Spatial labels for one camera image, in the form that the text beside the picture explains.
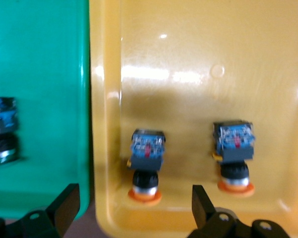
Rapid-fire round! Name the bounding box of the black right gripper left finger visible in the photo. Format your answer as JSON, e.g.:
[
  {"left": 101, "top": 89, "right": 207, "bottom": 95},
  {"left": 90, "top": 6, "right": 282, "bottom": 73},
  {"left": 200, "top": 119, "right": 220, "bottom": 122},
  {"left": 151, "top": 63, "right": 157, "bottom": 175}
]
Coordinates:
[{"left": 0, "top": 182, "right": 80, "bottom": 238}]

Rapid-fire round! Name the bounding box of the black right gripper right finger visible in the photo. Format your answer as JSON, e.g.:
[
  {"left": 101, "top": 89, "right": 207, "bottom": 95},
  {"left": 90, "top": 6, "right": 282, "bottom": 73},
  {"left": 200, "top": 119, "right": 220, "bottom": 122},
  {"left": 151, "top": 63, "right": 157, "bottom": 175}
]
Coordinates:
[{"left": 187, "top": 184, "right": 297, "bottom": 238}]

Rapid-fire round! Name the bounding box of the yellow push button switch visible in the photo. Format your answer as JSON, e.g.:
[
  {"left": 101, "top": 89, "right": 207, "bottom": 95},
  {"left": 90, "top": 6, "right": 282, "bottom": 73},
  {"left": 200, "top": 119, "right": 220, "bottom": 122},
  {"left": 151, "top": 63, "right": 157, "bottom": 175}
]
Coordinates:
[
  {"left": 210, "top": 120, "right": 256, "bottom": 198},
  {"left": 126, "top": 128, "right": 167, "bottom": 207}
]

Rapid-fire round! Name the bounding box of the green push button switch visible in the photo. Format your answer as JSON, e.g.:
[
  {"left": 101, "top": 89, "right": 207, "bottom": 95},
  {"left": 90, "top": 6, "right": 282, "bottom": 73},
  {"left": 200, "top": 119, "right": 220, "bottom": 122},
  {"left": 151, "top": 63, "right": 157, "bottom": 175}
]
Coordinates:
[{"left": 0, "top": 97, "right": 21, "bottom": 167}]

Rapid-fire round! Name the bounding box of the yellow plastic tray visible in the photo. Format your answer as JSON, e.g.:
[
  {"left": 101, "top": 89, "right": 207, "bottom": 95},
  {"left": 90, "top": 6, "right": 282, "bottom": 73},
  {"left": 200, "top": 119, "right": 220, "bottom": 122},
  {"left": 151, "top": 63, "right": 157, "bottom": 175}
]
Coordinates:
[{"left": 89, "top": 0, "right": 298, "bottom": 238}]

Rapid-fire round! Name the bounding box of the green plastic tray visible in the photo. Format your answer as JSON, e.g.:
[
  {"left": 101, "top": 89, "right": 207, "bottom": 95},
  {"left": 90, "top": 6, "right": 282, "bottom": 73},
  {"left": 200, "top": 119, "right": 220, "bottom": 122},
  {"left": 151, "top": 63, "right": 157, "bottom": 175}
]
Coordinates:
[{"left": 0, "top": 0, "right": 93, "bottom": 220}]

